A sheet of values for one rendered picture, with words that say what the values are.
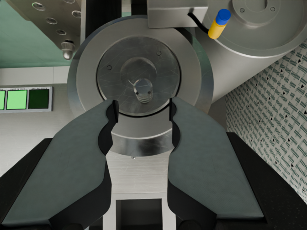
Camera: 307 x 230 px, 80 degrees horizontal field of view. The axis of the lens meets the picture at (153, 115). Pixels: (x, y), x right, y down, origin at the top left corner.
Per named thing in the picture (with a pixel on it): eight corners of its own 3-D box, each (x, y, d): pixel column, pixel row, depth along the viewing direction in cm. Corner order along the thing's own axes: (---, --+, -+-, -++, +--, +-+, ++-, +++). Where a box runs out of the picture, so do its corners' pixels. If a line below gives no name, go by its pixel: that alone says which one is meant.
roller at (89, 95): (197, 15, 18) (206, 136, 16) (172, 90, 43) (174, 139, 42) (76, 19, 18) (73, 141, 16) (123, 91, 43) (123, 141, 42)
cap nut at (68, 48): (71, 41, 51) (71, 56, 50) (77, 48, 54) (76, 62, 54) (58, 42, 51) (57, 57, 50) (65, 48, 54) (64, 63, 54)
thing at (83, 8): (87, -99, 22) (85, 44, 20) (122, 23, 46) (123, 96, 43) (83, -99, 22) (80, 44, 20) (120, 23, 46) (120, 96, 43)
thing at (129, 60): (165, 25, 17) (191, 101, 16) (164, 37, 19) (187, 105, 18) (87, 48, 17) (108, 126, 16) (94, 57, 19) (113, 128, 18)
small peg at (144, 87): (149, 75, 14) (155, 92, 13) (150, 86, 16) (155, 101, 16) (130, 80, 14) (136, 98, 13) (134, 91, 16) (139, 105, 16)
